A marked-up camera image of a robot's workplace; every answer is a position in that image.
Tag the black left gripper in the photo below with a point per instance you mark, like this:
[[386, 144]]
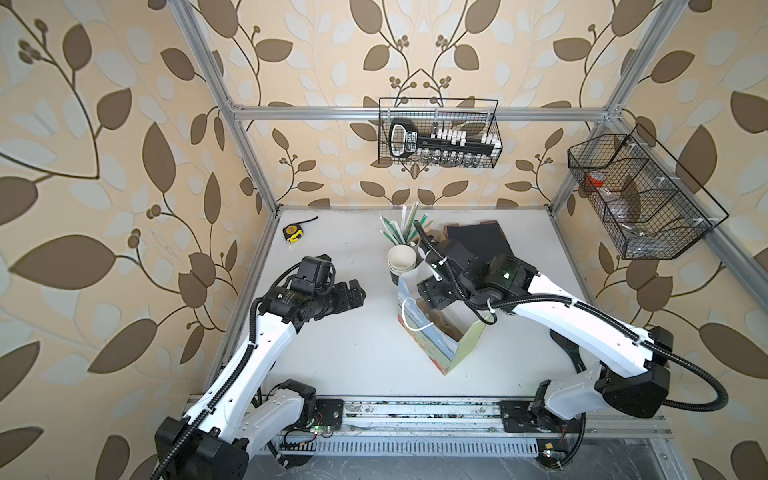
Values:
[[343, 302]]

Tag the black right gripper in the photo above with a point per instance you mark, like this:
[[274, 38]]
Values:
[[429, 287]]

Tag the painted paper gift bag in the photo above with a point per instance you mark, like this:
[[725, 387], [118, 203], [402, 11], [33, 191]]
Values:
[[443, 352]]

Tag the brown cardboard cup carrier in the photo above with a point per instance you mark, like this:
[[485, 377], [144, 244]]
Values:
[[438, 318]]

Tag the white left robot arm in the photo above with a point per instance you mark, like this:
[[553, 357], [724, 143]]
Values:
[[233, 420]]

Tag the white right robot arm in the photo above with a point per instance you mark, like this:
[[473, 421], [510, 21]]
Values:
[[631, 374]]

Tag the pink cup with straws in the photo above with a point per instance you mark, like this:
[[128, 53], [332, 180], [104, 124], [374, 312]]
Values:
[[402, 231]]

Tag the yellow black tape measure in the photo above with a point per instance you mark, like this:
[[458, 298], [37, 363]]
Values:
[[294, 231]]

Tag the black adjustable wrench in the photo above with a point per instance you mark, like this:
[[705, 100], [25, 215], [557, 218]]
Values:
[[571, 349]]

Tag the black socket set tool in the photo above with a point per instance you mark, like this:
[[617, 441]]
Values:
[[404, 140]]

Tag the black wire basket back wall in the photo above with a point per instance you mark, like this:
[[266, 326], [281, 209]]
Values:
[[475, 116]]

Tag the black wire basket wall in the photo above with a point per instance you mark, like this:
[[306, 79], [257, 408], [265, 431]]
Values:
[[475, 116], [653, 206]]

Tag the black wire basket right wall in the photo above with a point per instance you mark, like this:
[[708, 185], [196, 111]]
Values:
[[653, 206]]

